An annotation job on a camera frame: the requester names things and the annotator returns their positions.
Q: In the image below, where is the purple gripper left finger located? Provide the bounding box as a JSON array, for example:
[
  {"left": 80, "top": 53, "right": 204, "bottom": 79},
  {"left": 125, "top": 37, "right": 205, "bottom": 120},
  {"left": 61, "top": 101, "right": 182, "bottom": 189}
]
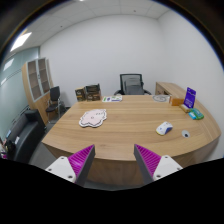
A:
[{"left": 46, "top": 145, "right": 95, "bottom": 186}]

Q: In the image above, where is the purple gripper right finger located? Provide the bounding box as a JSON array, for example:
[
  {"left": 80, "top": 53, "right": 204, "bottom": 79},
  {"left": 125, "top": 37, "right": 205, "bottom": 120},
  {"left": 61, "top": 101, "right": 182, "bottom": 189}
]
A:
[{"left": 134, "top": 144, "right": 182, "bottom": 185}]

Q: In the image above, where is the white and blue computer mouse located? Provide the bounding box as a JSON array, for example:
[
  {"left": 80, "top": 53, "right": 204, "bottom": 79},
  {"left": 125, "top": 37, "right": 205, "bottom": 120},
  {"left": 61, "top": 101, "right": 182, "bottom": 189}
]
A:
[{"left": 156, "top": 121, "right": 173, "bottom": 136}]

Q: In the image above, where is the black leather sofa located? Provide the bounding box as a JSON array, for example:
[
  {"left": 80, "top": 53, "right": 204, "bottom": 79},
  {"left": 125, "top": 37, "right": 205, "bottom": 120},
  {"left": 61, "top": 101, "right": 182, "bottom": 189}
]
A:
[{"left": 6, "top": 109, "right": 46, "bottom": 163}]

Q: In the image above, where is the teal tissue packet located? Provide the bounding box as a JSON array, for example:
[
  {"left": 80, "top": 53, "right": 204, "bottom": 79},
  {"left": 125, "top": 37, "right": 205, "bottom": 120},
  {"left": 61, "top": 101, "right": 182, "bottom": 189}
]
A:
[{"left": 189, "top": 108, "right": 204, "bottom": 120}]

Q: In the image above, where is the black visitor chair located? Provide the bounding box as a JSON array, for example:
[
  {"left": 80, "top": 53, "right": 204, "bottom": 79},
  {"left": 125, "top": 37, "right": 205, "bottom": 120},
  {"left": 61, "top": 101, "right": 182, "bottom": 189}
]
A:
[{"left": 46, "top": 86, "right": 61, "bottom": 115}]

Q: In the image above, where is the small brown cardboard box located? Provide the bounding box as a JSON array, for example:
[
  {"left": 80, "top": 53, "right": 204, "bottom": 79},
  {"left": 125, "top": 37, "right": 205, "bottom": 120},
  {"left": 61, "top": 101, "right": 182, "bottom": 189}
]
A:
[{"left": 75, "top": 87, "right": 86, "bottom": 102}]

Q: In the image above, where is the purple sign stand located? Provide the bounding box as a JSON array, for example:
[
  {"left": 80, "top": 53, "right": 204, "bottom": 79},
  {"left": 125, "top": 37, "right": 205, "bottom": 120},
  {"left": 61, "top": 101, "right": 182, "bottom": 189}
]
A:
[{"left": 184, "top": 87, "right": 196, "bottom": 108}]

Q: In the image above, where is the white green leaflet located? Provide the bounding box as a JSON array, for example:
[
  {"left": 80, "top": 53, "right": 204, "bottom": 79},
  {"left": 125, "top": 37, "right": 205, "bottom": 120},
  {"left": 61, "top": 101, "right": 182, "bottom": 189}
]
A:
[{"left": 102, "top": 96, "right": 122, "bottom": 102}]

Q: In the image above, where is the dark printed box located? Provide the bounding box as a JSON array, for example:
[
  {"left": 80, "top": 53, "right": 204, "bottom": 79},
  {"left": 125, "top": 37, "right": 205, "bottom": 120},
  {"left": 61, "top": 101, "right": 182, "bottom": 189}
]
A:
[{"left": 85, "top": 84, "right": 101, "bottom": 101}]

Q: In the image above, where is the grey mesh office chair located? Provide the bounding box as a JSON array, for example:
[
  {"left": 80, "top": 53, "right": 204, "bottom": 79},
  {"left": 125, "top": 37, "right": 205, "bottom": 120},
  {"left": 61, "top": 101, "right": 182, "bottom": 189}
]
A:
[{"left": 115, "top": 74, "right": 150, "bottom": 95}]

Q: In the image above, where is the wooden bookcase cabinet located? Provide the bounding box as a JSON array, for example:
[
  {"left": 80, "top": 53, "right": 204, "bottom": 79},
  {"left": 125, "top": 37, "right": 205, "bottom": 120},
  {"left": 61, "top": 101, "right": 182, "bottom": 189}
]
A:
[{"left": 22, "top": 58, "right": 52, "bottom": 123}]

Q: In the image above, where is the ceiling light panel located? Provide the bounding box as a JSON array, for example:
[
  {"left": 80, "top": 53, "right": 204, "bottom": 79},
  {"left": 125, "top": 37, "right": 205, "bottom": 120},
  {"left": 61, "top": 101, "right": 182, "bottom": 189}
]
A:
[{"left": 11, "top": 32, "right": 31, "bottom": 51}]

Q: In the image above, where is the desk cable grommet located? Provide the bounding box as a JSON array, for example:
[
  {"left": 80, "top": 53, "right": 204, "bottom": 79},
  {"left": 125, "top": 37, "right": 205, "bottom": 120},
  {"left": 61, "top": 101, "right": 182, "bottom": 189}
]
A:
[{"left": 182, "top": 130, "right": 190, "bottom": 138}]

